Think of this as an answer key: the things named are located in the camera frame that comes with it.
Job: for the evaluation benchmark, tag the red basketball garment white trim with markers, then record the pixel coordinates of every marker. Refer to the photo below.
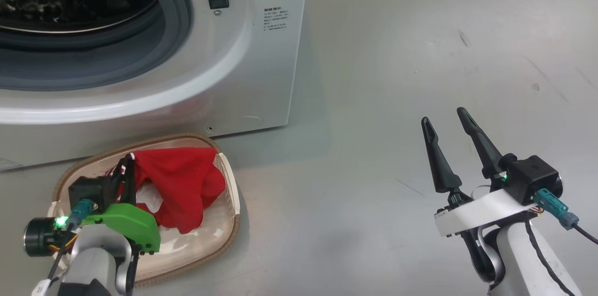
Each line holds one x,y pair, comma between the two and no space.
182,184

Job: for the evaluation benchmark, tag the cream perforated laundry basket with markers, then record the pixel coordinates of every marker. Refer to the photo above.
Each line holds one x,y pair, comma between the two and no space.
219,240

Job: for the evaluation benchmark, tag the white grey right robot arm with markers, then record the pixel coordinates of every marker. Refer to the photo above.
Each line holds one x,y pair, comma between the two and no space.
514,263

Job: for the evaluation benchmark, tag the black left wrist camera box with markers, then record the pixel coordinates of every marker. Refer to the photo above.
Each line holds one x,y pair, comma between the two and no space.
91,188

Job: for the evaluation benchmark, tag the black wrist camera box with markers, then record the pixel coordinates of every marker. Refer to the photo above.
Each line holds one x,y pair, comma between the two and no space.
91,188
532,177

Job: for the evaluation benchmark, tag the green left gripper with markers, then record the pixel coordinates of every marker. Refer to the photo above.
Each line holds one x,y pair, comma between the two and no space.
126,221

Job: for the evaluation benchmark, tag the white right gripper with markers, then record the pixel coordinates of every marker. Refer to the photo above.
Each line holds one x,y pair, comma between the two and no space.
476,212

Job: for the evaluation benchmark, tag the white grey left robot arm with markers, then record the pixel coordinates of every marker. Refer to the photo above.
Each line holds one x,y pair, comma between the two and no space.
93,263

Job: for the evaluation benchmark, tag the white front-load washing machine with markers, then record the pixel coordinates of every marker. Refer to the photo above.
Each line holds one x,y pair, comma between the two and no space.
224,76

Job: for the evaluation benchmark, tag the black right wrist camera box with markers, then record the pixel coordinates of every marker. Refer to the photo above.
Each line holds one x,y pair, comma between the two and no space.
532,177

